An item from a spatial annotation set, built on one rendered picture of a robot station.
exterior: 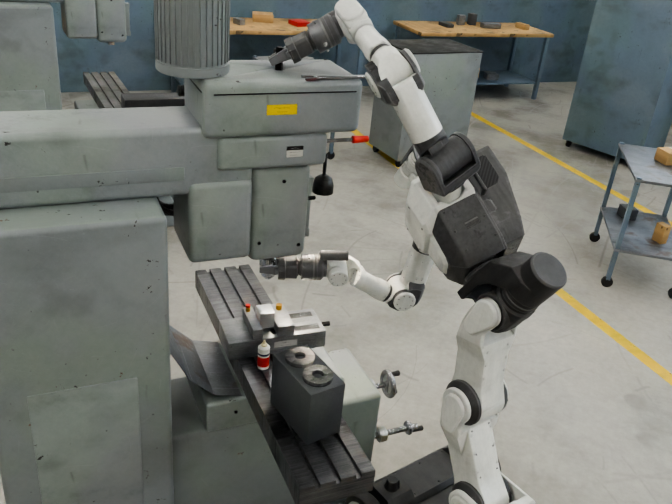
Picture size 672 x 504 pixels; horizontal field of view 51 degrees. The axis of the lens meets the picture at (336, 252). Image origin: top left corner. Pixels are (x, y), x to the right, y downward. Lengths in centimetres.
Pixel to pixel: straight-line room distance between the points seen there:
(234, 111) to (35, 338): 81
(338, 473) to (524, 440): 184
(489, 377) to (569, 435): 176
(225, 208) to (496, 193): 78
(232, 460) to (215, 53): 140
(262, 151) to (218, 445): 105
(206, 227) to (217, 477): 97
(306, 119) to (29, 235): 80
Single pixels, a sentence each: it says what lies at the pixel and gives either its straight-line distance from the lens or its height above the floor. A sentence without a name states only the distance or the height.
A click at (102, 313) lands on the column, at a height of 129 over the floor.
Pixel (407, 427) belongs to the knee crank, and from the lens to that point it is 287.
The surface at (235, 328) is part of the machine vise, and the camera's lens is 247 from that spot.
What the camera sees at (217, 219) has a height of 148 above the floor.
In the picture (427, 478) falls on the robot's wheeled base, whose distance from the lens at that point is 258.
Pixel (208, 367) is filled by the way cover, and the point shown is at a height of 86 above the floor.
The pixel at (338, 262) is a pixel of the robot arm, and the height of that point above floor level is 127.
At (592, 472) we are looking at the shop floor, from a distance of 374.
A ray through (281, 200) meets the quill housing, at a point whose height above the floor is 152.
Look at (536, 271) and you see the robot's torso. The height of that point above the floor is 154.
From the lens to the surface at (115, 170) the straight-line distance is 198.
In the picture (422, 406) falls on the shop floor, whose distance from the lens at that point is 380.
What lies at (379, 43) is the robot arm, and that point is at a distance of 193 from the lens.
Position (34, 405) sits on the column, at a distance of 218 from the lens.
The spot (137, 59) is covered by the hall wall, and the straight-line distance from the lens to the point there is 875.
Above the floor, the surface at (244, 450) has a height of 59.
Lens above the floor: 238
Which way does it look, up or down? 28 degrees down
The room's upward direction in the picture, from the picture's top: 6 degrees clockwise
